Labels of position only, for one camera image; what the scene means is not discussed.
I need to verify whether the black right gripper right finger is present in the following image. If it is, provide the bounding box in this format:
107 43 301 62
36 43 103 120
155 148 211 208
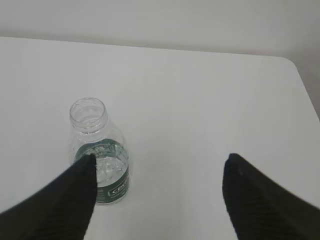
222 153 320 240

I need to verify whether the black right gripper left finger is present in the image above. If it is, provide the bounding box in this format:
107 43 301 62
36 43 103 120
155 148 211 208
0 154 98 240

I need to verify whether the clear green-label water bottle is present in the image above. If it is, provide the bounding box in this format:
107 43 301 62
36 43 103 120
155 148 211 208
69 97 130 205

